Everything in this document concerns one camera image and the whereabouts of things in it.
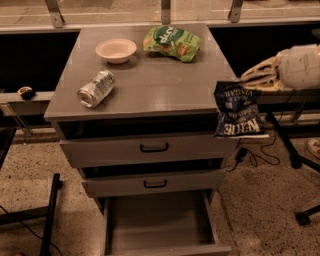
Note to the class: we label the silver green soda can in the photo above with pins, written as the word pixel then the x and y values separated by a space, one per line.
pixel 97 89

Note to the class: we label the grey drawer cabinet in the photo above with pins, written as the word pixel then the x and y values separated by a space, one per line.
pixel 152 94

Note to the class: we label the black drawer handle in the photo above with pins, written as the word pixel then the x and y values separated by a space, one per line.
pixel 154 148
pixel 155 185

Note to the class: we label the right metal window bracket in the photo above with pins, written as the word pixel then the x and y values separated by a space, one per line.
pixel 235 11

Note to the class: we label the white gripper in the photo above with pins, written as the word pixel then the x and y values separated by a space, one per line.
pixel 297 67

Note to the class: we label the black tripod leg right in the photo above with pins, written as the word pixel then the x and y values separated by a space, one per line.
pixel 296 159

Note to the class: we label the grey top drawer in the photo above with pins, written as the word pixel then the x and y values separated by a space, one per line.
pixel 124 150

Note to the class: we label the black middle drawer handle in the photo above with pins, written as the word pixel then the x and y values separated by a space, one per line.
pixel 155 185

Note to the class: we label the green chip bag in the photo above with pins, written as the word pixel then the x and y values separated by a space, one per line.
pixel 173 42

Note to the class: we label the black power adapter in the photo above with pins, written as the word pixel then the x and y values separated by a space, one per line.
pixel 241 154

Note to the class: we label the red white shoe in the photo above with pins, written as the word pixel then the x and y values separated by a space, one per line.
pixel 314 147

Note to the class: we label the metal window bracket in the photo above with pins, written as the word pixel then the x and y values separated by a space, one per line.
pixel 55 13
pixel 165 12
pixel 235 11

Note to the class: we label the yellow black tape measure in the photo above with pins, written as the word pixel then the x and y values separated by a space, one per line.
pixel 26 92

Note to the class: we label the grey drawer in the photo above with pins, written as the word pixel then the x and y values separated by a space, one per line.
pixel 165 224
pixel 124 150
pixel 125 185

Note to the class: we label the white bowl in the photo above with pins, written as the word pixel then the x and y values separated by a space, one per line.
pixel 116 51

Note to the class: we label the black stand leg left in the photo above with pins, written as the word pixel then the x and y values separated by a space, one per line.
pixel 47 212

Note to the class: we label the grey bottom drawer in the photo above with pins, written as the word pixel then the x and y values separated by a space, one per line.
pixel 165 224

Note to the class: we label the left metal window bracket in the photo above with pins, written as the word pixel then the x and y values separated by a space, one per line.
pixel 55 13

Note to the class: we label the black caster foot right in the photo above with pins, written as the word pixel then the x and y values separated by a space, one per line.
pixel 303 218

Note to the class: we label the grey middle drawer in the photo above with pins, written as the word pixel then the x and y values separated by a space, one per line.
pixel 125 185

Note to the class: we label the middle metal window bracket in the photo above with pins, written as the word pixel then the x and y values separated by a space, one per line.
pixel 165 12

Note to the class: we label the black top drawer handle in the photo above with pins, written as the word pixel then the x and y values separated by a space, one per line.
pixel 154 148

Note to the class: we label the dark blue chip bag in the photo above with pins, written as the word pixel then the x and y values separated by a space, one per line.
pixel 238 111

